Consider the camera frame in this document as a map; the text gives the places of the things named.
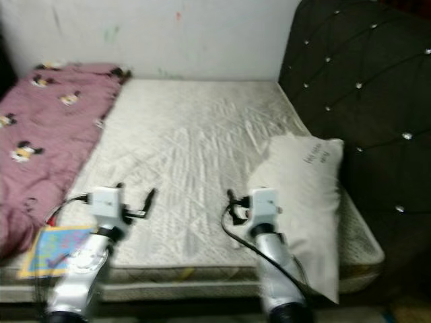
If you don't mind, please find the dark bed base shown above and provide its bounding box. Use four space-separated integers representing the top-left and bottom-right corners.
0 299 398 322

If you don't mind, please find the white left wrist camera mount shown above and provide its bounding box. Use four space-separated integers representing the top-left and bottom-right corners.
91 187 125 226

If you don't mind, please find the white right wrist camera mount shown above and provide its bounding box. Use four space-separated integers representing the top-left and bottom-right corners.
249 188 280 229

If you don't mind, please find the dark tufted headboard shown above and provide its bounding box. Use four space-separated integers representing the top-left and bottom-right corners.
277 0 431 297

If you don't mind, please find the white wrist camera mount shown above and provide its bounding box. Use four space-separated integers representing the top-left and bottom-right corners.
91 187 125 226
249 188 280 229

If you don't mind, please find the white pillow with tree print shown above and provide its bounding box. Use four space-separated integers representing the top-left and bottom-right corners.
232 133 344 305

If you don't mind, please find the pink cartoon print blanket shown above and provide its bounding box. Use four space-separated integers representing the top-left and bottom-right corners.
0 62 132 260

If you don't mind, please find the grey quilted mattress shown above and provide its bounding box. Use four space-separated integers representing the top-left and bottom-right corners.
0 79 385 303

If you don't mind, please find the colourful children's book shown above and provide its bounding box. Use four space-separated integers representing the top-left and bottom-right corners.
17 225 98 280

